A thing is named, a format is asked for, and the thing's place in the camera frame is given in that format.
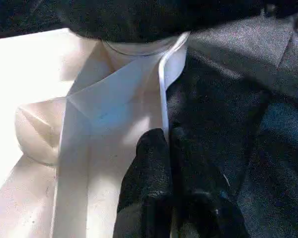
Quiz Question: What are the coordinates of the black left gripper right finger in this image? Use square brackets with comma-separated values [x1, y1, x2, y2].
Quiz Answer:
[169, 120, 244, 238]

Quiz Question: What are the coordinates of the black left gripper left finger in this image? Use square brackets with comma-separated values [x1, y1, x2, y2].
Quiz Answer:
[116, 127, 175, 238]

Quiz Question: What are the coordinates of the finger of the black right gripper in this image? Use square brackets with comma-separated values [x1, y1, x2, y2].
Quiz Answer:
[69, 0, 266, 43]

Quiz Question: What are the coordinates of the white plastic table leg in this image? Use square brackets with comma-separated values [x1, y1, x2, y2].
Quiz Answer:
[102, 31, 189, 58]

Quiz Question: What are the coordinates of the white plastic table top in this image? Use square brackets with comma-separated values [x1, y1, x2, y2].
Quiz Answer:
[0, 27, 191, 238]

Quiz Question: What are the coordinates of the black work mat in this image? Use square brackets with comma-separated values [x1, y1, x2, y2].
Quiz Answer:
[0, 0, 298, 238]

